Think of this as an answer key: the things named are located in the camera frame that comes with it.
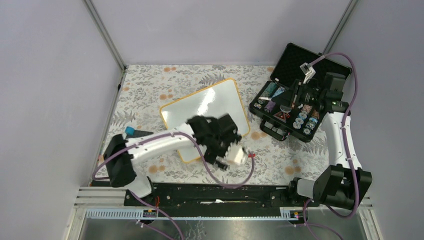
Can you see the black poker chip case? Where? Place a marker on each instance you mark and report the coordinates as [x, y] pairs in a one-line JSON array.
[[303, 122]]

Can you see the grey blue lego plate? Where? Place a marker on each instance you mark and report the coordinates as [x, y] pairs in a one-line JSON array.
[[137, 134]]

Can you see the loose blue lego brick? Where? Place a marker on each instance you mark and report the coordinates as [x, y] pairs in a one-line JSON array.
[[129, 131]]

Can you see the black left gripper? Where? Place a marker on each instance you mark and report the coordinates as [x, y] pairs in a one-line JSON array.
[[210, 155]]

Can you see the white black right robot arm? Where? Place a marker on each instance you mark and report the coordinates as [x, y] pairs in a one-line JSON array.
[[344, 183]]

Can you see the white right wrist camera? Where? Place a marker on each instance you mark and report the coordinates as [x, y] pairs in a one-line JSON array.
[[308, 71]]

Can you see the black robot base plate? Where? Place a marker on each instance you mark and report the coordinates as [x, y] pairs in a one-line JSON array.
[[194, 195]]

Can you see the aluminium frame rail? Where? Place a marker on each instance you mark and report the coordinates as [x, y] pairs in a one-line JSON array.
[[101, 27]]

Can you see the grey slotted cable duct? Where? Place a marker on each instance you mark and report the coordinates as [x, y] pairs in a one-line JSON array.
[[200, 213]]

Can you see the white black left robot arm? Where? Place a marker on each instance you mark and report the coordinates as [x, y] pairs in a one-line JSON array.
[[121, 154]]

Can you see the yellow framed whiteboard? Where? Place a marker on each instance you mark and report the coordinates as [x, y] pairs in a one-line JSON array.
[[213, 101]]

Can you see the white red whiteboard marker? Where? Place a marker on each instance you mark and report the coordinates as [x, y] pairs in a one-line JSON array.
[[265, 98]]

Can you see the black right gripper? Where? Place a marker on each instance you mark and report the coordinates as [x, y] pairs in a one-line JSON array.
[[288, 97]]

